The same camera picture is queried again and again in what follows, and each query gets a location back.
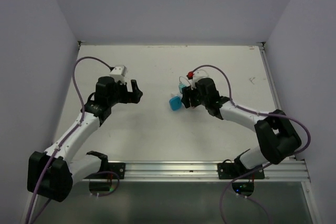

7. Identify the blue plug adapter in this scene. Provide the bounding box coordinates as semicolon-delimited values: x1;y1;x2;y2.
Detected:
169;95;182;111

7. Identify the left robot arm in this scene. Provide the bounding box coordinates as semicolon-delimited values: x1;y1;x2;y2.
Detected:
27;76;143;202

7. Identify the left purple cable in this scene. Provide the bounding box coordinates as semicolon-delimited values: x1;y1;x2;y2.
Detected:
26;56;120;224

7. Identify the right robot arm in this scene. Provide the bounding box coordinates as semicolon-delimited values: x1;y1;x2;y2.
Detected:
181;78;302;178

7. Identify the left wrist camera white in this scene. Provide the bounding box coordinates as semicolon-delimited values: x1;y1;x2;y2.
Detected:
109;65;128;84

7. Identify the aluminium mounting rail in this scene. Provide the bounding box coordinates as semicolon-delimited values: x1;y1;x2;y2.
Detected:
118;161;310;182

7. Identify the left black base bracket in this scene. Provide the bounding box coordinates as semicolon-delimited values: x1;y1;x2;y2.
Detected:
108;162;126;179

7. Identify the black base bracket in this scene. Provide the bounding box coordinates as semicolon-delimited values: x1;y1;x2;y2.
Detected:
217;159;265;179
108;162;126;179

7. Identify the right black base bracket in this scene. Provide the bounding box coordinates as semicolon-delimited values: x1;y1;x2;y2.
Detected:
217;159;265;179

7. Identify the teal USB charger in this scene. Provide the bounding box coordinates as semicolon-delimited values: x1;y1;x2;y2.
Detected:
178;82;186;94

